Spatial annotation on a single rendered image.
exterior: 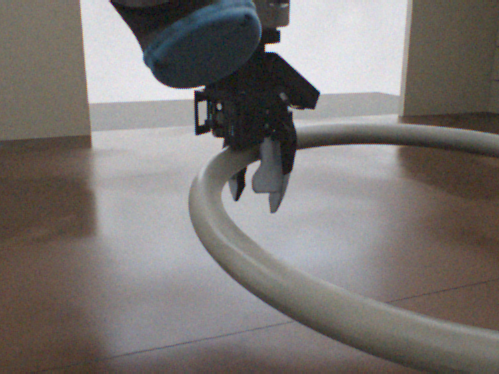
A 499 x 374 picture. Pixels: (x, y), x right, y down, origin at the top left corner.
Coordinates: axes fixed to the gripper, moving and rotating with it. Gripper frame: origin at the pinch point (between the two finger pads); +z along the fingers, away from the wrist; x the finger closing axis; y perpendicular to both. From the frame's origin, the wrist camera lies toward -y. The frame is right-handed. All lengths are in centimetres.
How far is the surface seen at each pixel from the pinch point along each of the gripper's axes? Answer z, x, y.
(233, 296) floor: 100, -87, -93
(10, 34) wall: 18, -518, -218
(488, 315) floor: 98, 3, -148
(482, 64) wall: 76, -188, -782
